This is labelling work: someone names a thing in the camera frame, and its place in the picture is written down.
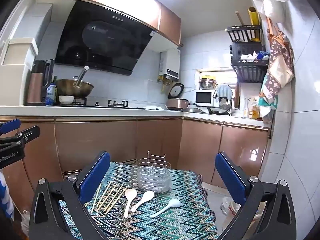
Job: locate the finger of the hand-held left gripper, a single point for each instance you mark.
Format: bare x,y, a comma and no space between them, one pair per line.
27,135
10,126

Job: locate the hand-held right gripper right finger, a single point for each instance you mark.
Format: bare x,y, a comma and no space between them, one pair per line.
231,177

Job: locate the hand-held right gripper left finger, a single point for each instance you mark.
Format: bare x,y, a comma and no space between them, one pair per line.
96,177

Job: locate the row of bamboo chopsticks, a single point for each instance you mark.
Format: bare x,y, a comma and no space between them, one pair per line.
107,197

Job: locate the white plastic spoon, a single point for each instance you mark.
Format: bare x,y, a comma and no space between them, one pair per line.
147,195
130,194
173,203

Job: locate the clear plastic bag bin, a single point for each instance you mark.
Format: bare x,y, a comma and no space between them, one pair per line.
230,207

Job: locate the copper base cabinets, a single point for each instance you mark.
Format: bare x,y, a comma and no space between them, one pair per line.
95,140

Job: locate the blue white striped cloth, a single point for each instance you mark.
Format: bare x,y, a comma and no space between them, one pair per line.
6,197

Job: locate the copper electric kettle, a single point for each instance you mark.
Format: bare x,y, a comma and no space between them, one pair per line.
36,87

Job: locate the blue label plastic bottle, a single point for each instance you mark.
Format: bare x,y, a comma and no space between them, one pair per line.
50,93

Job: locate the white bowl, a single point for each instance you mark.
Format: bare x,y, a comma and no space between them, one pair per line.
66,99

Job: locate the white kitchen countertop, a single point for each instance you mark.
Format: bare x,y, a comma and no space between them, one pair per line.
75,111

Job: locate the steel wok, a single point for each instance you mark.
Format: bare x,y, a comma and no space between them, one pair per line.
75,88

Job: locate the black frying pan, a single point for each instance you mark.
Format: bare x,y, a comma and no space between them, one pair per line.
220,111

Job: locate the orange liquid bottle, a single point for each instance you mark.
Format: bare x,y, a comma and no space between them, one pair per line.
255,112

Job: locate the clear spray bottle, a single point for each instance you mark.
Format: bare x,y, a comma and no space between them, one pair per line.
247,110

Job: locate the crumpled plastic bag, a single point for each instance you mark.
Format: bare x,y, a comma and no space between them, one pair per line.
25,223

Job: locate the white countertop appliance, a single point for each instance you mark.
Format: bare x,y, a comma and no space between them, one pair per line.
15,52

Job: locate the black gas stove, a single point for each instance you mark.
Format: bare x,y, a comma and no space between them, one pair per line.
112,104

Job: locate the zigzag patterned table cloth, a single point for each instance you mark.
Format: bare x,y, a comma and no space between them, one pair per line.
155,227

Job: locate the glass pot lid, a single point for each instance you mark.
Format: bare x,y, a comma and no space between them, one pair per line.
192,109

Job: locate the teal and white packet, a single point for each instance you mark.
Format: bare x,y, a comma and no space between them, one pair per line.
267,103

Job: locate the white microwave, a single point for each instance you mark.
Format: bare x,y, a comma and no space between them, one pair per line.
203,97

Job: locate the light blue towel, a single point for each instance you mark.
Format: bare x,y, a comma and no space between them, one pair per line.
224,91

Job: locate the copper rice cooker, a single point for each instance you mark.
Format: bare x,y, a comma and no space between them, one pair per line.
177,103

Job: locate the white dishcloth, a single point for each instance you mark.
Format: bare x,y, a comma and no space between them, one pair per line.
157,108

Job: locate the steel pot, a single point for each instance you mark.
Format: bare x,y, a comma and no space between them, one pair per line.
207,83

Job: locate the kitchen window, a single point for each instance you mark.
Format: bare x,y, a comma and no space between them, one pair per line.
225,73

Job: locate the black storage rack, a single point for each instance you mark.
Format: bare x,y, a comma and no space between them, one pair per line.
247,73

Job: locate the water heater pipes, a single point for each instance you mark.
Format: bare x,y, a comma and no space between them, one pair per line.
163,81

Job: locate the black range hood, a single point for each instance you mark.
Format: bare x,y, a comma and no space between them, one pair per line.
105,42

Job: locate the white crumpled cloth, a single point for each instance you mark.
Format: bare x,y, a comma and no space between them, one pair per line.
248,57

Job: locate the floral apron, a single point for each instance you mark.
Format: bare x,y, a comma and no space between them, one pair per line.
277,62

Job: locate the black vented appliance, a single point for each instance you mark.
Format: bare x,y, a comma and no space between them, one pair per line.
242,48

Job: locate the white water heater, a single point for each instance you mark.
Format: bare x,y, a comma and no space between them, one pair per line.
170,62

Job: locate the wooden stick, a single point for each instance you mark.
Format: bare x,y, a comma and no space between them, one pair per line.
238,17

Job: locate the yellow roll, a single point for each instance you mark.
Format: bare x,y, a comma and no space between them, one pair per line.
253,16

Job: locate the copper wall cabinet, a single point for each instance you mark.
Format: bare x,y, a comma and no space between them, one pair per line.
170,25

